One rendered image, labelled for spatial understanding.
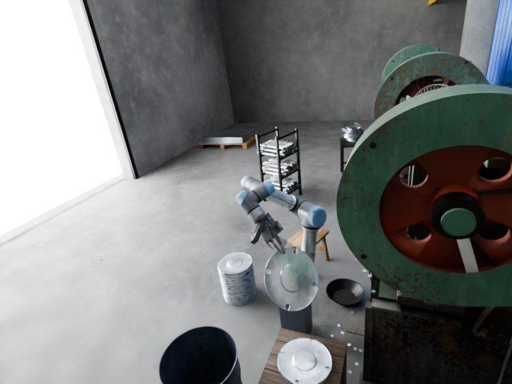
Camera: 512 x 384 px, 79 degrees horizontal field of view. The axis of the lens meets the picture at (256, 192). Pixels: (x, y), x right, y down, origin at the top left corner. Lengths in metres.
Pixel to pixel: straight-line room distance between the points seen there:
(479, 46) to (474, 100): 5.50
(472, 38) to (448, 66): 3.71
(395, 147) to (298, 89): 7.50
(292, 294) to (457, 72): 2.13
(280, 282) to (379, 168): 0.69
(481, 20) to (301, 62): 3.79
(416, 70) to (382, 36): 5.32
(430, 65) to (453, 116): 1.78
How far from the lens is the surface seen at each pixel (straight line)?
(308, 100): 8.58
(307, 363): 1.94
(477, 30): 6.63
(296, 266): 1.56
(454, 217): 1.22
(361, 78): 8.29
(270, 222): 1.54
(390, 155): 1.19
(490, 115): 1.18
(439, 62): 2.93
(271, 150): 4.00
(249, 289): 2.75
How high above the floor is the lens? 1.93
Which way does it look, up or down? 25 degrees down
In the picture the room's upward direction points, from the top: 7 degrees counter-clockwise
